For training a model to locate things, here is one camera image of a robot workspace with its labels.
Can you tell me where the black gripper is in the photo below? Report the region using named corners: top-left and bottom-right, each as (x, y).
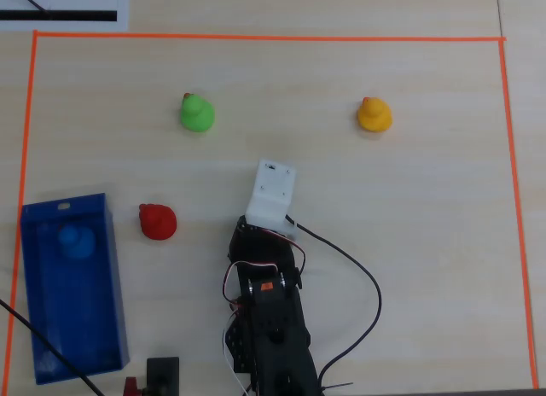
top-left (228, 214), bottom-right (307, 291)

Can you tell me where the blue rubber duck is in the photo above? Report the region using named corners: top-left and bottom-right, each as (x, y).
top-left (57, 224), bottom-right (96, 261)

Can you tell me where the red rubber duck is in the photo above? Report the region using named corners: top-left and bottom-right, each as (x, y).
top-left (138, 202), bottom-right (178, 242)

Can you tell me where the green rubber duck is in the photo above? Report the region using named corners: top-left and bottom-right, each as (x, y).
top-left (179, 92), bottom-right (216, 134)

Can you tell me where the yellow rubber duck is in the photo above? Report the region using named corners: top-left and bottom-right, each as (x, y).
top-left (356, 96), bottom-right (393, 135)

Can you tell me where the blue plastic box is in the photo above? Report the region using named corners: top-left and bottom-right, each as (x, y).
top-left (19, 192), bottom-right (131, 387)

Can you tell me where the black table clamp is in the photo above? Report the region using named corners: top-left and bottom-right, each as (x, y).
top-left (145, 356), bottom-right (182, 396)

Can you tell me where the orange tape strip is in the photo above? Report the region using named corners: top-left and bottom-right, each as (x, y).
top-left (497, 37), bottom-right (540, 390)
top-left (32, 30), bottom-right (508, 44)
top-left (0, 30), bottom-right (40, 396)

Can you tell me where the black tape strip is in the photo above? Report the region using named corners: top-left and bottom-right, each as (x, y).
top-left (0, 9), bottom-right (119, 23)

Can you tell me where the red white servo wire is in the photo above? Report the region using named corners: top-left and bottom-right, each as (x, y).
top-left (221, 225), bottom-right (308, 314)

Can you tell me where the white camera housing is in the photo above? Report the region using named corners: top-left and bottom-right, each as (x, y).
top-left (245, 158), bottom-right (300, 240)

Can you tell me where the black camera cable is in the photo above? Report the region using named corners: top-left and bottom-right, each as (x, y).
top-left (292, 221), bottom-right (383, 396)

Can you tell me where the thick black cable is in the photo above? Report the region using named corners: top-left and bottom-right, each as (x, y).
top-left (0, 299), bottom-right (106, 396)

